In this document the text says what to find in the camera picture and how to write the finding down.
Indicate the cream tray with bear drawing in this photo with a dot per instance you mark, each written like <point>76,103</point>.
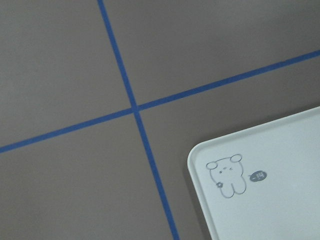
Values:
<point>261,183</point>

